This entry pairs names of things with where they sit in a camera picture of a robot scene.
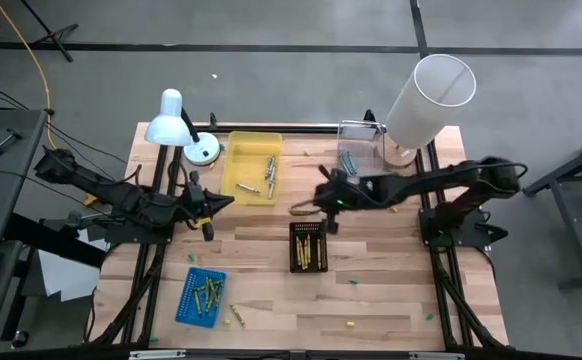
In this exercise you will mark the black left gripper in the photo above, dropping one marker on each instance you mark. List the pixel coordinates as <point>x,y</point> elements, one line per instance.
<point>200,205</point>

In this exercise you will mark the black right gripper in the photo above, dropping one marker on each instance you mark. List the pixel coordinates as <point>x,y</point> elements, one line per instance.
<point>343,195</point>

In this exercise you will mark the yellow plastic bin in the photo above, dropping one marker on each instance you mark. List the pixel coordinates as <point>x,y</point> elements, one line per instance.
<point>246,170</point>

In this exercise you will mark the black plastic basket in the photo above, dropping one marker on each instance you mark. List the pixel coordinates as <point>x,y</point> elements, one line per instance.
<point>308,227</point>

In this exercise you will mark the blue plastic basket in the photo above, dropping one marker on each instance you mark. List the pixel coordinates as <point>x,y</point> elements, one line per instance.
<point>186,310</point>

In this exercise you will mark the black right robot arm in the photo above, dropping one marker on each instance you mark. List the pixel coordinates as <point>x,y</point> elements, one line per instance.
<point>446,182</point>

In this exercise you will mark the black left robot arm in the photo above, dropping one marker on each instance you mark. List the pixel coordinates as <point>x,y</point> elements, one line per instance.
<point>121,197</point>

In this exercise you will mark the yellow tag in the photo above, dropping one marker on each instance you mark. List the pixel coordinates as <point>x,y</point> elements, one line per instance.
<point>203,221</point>

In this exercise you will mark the clear plastic bin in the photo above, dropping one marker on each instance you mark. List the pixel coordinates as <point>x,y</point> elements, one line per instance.
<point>366,140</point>

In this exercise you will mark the white gooseneck desk lamp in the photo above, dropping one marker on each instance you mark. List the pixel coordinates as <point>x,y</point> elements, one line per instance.
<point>168,125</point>

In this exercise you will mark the white paper sheets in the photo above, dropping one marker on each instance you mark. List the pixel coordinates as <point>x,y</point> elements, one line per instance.
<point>66,280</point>

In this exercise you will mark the grey side desk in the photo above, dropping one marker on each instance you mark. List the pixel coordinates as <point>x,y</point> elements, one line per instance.
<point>21,150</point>

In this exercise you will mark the black metal cart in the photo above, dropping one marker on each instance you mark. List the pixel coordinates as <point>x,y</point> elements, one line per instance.
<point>576,215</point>

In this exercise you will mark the black tripod stand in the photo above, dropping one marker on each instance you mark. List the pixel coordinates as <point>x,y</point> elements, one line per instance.
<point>50,35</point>

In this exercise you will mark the black caster wheel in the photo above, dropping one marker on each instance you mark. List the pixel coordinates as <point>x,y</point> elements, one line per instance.
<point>19,340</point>

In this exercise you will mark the black aluminium table frame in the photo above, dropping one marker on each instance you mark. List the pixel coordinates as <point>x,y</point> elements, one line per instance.
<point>303,129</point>

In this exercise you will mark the silver metal bracket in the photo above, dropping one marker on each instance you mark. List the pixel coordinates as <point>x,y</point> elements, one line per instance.
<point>156,354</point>
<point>436,356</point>

